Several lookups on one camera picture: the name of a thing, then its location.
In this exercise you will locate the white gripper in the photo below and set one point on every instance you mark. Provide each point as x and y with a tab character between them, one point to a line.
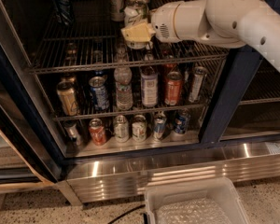
162	22

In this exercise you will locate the white green 7up can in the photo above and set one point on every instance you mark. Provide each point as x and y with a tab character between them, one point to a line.
135	11

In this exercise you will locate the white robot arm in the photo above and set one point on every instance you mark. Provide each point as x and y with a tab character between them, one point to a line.
221	23

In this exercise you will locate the blue pepsi can middle shelf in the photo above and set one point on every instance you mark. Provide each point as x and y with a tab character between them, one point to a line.
99	93

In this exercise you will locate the slim silver red can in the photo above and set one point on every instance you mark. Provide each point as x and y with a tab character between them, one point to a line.
198	76

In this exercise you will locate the orange soda can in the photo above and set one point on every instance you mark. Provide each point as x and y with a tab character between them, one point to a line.
173	86

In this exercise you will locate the stainless steel fridge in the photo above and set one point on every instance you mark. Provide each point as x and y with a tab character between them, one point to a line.
233	136

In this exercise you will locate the blue silver can bottom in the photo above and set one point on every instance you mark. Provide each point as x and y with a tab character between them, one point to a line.
159	125

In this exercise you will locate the blue pepsi can bottom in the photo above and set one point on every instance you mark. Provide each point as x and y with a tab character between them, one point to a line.
181	121

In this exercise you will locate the white red can bottom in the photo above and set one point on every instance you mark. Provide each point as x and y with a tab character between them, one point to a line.
139	128

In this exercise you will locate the gold can middle shelf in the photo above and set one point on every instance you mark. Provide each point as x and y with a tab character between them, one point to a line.
67	95

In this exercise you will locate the white green can bottom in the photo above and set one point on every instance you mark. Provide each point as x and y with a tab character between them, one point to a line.
121	128

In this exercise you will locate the red can bottom shelf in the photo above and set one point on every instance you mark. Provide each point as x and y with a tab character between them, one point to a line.
97	132

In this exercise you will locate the silver can bottom left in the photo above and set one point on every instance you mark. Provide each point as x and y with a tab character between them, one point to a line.
72	132

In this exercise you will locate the open fridge door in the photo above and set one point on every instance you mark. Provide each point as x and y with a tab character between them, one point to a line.
24	164

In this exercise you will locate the clear water bottle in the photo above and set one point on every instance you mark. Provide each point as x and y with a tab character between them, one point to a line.
123	80

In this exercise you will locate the purple label bottle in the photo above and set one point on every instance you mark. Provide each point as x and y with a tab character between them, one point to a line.
149	85

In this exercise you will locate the white plastic bin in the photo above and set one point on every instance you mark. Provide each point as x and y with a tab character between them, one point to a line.
220	189

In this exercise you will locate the bubble wrap sheet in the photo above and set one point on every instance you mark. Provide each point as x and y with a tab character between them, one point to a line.
195	211

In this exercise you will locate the top wire shelf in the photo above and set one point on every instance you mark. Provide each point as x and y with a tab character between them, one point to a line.
90	44

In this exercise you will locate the wire shelf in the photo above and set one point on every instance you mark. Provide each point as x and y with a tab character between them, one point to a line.
213	65
90	44

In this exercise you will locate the middle wire shelf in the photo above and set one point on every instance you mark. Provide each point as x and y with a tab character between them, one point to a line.
213	65

